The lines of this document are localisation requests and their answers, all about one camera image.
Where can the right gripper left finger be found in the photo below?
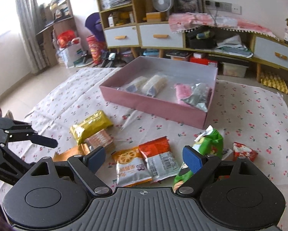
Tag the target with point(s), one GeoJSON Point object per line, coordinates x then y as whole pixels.
{"type": "Point", "coordinates": [85, 168]}

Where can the green snack packet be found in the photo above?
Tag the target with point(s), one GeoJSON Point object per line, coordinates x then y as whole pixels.
{"type": "Point", "coordinates": [209, 142]}

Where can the white desk fan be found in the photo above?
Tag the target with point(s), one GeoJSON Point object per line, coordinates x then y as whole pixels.
{"type": "Point", "coordinates": [162, 5]}

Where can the red snack bag on floor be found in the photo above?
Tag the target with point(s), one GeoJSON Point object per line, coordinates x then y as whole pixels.
{"type": "Point", "coordinates": [96, 48]}

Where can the yellow egg tray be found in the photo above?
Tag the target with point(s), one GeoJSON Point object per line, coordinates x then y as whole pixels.
{"type": "Point", "coordinates": [273, 80]}

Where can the red silver snack packet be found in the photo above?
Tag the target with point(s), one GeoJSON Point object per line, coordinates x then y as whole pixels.
{"type": "Point", "coordinates": [159, 159]}

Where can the wall power socket strip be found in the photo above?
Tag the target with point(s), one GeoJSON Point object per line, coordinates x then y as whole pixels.
{"type": "Point", "coordinates": [223, 7]}

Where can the lotus root chip packet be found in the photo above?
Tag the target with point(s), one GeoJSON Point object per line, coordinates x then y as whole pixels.
{"type": "Point", "coordinates": [130, 168]}

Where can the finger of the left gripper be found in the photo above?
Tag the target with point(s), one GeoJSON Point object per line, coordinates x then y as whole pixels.
{"type": "Point", "coordinates": [43, 141]}

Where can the clear plastic storage bin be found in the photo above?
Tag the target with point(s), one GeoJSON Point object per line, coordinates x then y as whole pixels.
{"type": "Point", "coordinates": [234, 70]}

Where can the red storage box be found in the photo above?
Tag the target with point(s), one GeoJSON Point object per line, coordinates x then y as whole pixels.
{"type": "Point", "coordinates": [203, 61]}

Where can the cherry print floral cloth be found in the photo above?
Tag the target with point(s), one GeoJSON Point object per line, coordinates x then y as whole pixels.
{"type": "Point", "coordinates": [248, 115]}

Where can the orange cracker pack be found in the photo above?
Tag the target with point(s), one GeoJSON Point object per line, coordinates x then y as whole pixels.
{"type": "Point", "coordinates": [101, 138]}

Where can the silver white snack packet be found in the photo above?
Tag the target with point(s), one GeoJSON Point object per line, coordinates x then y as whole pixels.
{"type": "Point", "coordinates": [199, 97]}

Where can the yellow snack packet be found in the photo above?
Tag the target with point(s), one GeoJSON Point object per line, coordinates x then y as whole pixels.
{"type": "Point", "coordinates": [90, 126]}

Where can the grey window curtain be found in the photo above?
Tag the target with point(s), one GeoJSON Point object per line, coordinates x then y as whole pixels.
{"type": "Point", "coordinates": [30, 24]}

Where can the wooden tv cabinet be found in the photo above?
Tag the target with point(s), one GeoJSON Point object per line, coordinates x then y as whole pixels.
{"type": "Point", "coordinates": [232, 43]}

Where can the gold brown snack packet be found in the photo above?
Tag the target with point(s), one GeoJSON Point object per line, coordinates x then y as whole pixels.
{"type": "Point", "coordinates": [81, 149]}

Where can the tall wooden shelf cabinet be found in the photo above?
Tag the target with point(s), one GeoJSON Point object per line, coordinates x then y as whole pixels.
{"type": "Point", "coordinates": [120, 19]}

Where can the white shopping bag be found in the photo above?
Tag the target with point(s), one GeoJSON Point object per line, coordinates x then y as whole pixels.
{"type": "Point", "coordinates": [70, 48]}

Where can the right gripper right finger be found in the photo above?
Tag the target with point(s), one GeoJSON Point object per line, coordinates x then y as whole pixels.
{"type": "Point", "coordinates": [202, 168]}

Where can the pink wafer snack pack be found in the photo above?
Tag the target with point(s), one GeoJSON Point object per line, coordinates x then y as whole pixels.
{"type": "Point", "coordinates": [182, 91]}

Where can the red small snack packet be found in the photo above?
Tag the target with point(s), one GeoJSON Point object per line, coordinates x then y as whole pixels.
{"type": "Point", "coordinates": [241, 150]}

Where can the pink cloth on cabinet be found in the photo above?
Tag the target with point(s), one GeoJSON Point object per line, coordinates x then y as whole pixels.
{"type": "Point", "coordinates": [218, 22]}

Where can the clear bag white bread snack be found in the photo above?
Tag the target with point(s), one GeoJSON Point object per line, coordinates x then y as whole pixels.
{"type": "Point", "coordinates": [136, 84]}

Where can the pink cardboard box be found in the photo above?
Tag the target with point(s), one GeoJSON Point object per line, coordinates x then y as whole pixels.
{"type": "Point", "coordinates": [164, 104]}

